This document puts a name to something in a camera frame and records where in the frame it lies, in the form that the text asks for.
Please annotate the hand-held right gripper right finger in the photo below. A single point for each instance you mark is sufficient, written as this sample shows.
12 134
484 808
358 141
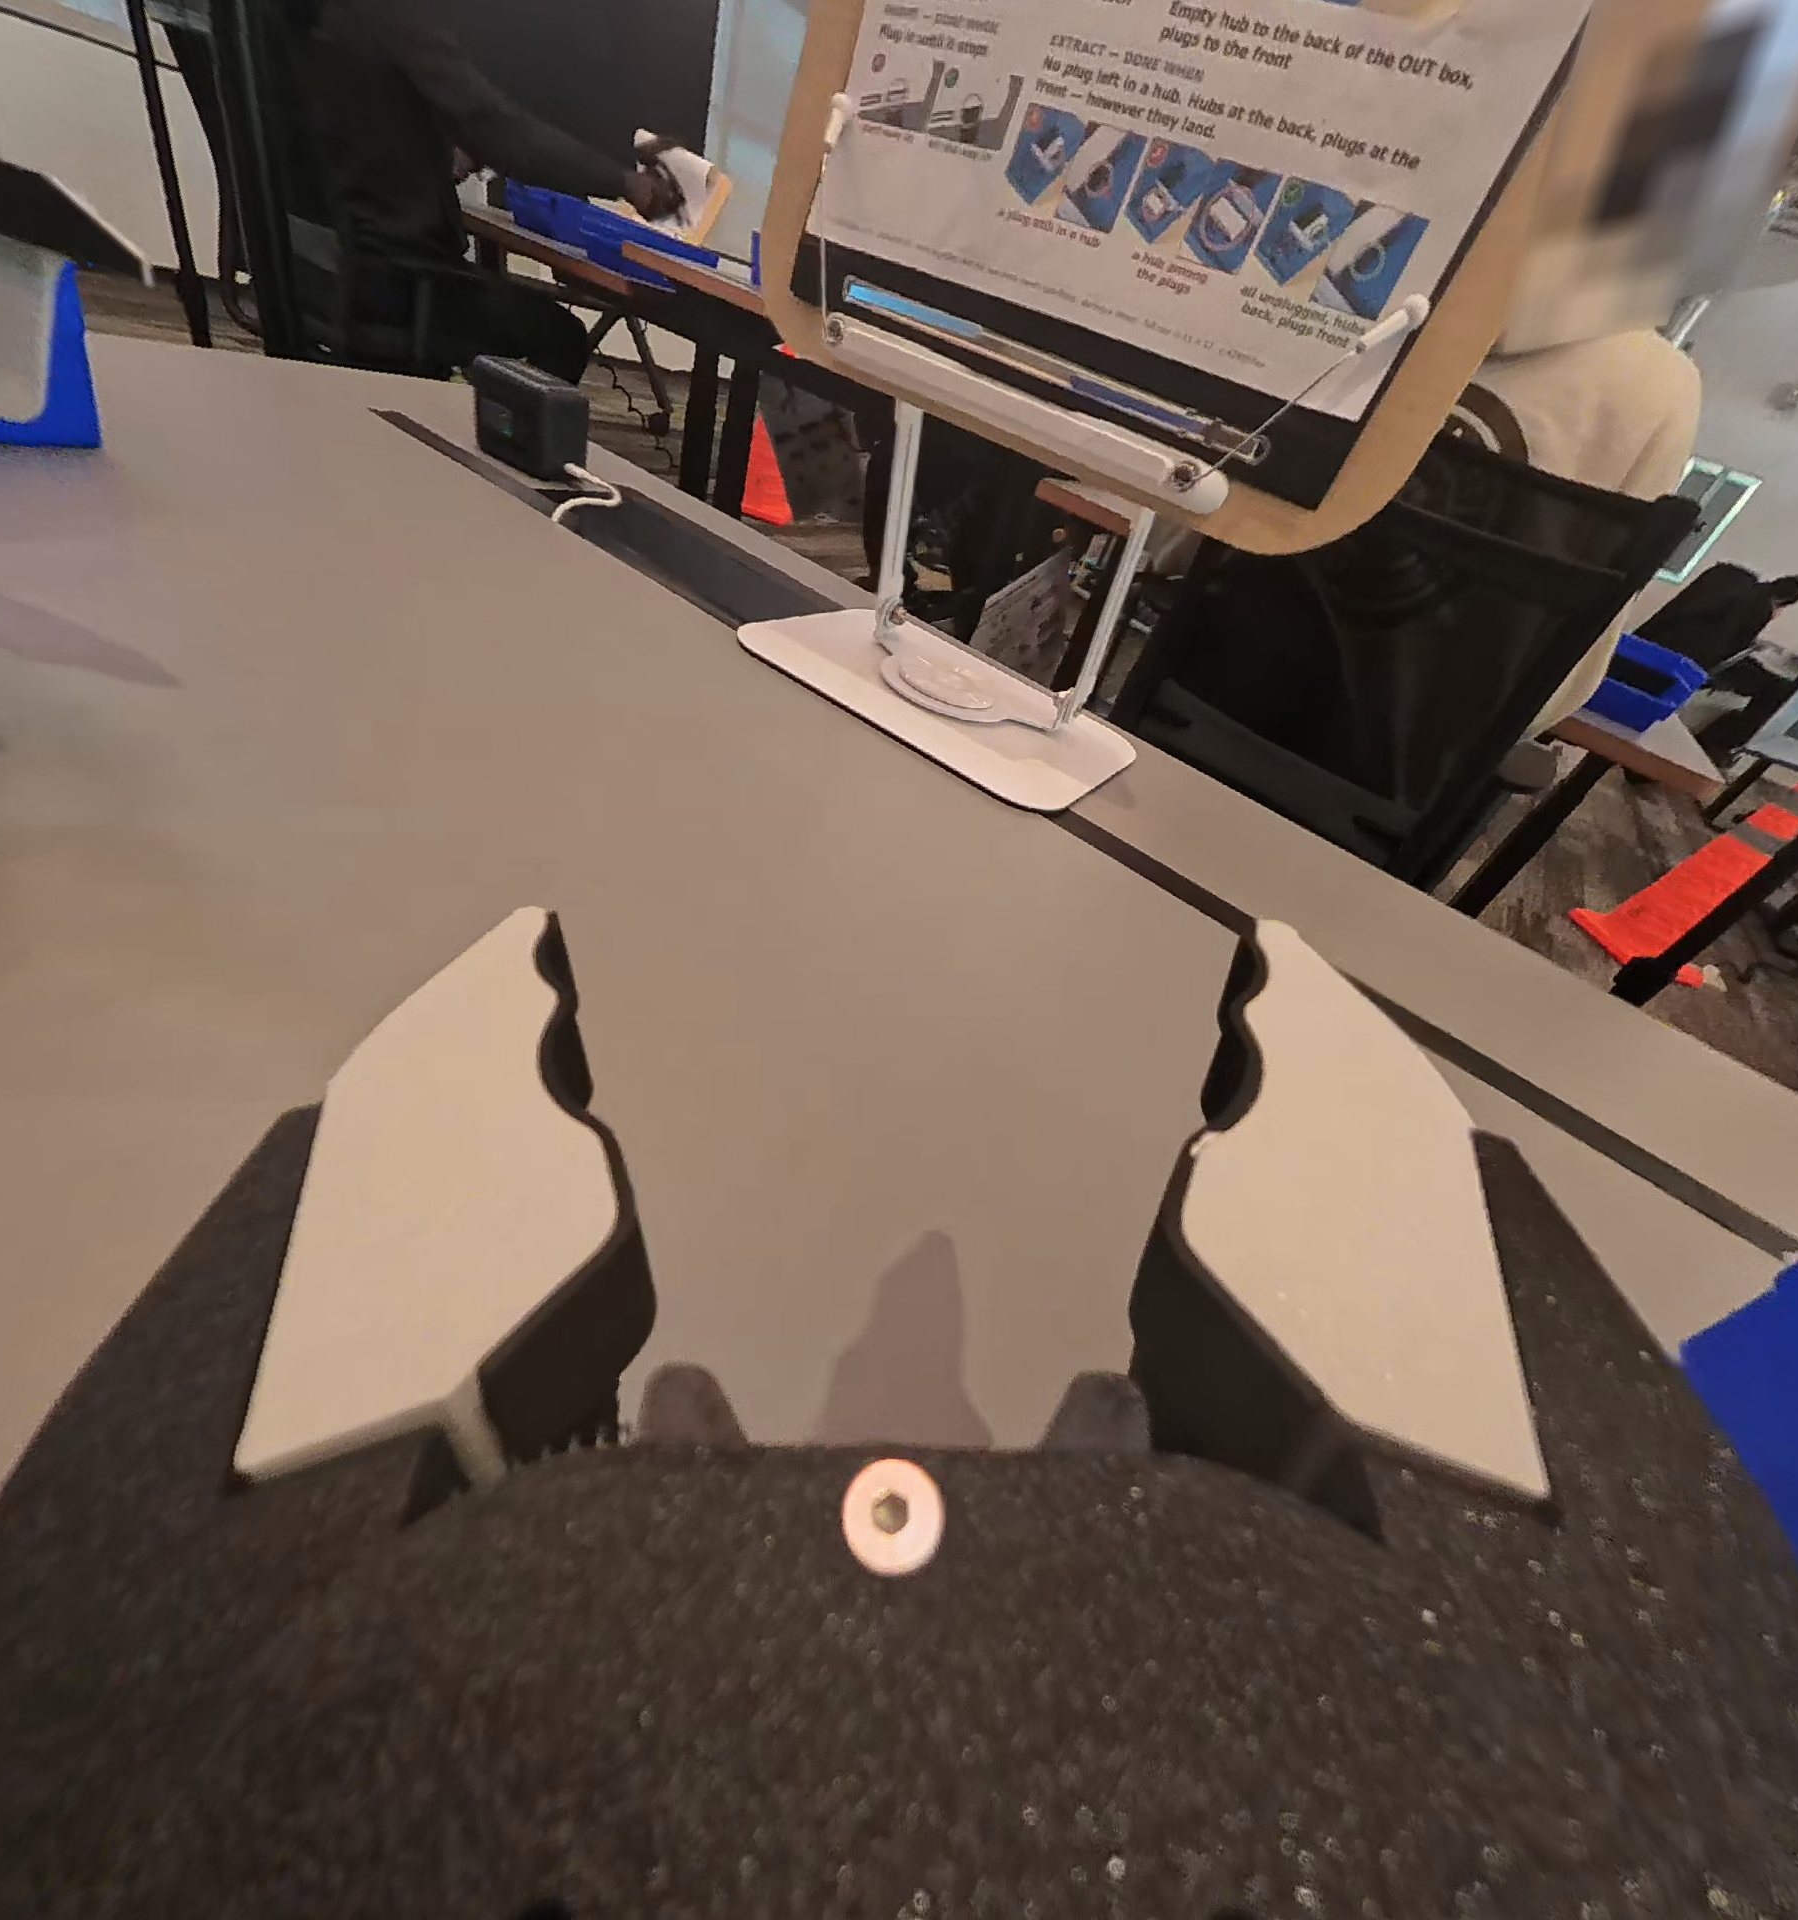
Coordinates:
1350 1245

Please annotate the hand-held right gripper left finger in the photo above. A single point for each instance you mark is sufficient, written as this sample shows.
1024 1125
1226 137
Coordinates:
434 1199

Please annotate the blue plastic bin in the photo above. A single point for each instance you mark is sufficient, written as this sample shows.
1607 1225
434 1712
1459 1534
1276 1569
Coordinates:
1656 667
43 391
1783 1441
599 224

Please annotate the orange floor marker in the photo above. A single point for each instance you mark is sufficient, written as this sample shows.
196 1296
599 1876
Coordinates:
768 472
1663 901

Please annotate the small black device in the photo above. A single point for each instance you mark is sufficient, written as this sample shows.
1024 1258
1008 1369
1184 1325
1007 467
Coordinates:
532 421

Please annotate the black mesh chair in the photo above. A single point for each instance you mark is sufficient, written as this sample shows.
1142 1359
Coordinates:
1410 676

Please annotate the white document stand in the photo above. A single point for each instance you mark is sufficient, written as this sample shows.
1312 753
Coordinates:
990 750

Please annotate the wooden side table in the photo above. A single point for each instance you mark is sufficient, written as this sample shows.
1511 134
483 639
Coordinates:
688 275

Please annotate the small clipboard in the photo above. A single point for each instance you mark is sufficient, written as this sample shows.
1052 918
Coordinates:
688 178

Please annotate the wooden clipboard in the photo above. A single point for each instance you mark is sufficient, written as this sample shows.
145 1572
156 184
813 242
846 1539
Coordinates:
1335 517

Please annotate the printed instruction sheet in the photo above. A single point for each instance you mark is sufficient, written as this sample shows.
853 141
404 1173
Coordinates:
1213 149

